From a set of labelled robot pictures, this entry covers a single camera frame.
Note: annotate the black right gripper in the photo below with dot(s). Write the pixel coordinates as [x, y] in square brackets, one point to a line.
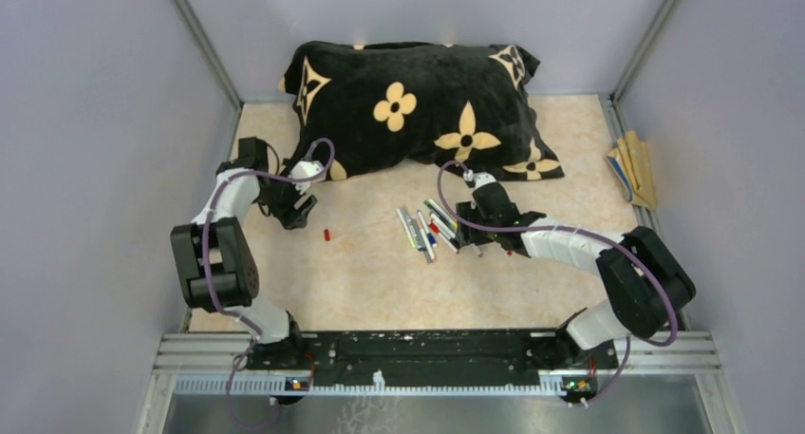
[468, 235]

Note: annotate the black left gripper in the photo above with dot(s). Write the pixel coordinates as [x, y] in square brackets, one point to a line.
[289, 219]

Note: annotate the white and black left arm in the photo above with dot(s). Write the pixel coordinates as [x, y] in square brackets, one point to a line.
[216, 268]

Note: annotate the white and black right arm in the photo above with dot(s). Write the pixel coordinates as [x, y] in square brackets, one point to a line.
[644, 283]

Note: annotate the white pen with black cap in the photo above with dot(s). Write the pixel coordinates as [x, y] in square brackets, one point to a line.
[446, 230]

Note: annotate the white pen with red cap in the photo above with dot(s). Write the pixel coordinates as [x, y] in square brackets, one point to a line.
[445, 238]

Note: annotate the white pen with light-green cap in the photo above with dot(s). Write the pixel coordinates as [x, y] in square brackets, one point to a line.
[407, 230]

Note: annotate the black pillow with cream flowers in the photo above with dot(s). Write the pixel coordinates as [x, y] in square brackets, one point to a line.
[448, 105]

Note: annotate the folded yellow and blue cloth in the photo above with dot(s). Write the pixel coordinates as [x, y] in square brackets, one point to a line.
[629, 162]

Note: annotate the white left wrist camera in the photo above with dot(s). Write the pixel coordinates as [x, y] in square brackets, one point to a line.
[304, 173]

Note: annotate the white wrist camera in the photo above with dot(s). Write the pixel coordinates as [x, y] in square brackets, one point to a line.
[304, 173]
[475, 180]

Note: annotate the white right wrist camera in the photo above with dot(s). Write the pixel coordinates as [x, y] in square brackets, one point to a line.
[475, 180]

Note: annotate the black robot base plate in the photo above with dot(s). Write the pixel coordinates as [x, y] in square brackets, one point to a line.
[432, 358]

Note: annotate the aluminium wall rail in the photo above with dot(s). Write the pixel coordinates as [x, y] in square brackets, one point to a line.
[206, 48]

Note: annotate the aluminium front frame rail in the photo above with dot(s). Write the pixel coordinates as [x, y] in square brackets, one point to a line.
[213, 363]

